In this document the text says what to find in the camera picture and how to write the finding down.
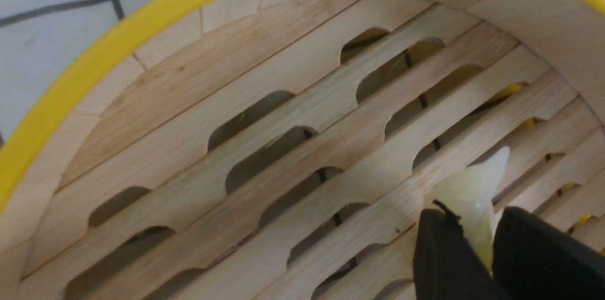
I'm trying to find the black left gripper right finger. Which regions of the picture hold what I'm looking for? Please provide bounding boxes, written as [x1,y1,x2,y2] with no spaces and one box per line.
[492,206,605,300]

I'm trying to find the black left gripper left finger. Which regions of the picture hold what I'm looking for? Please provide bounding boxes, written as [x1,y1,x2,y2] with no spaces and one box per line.
[413,200,510,300]

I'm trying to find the pale green dumpling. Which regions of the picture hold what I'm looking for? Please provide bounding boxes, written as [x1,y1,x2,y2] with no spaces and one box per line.
[423,146,510,270]

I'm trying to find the bamboo steamer tray yellow rim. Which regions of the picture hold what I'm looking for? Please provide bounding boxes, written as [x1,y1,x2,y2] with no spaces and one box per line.
[1,0,605,300]

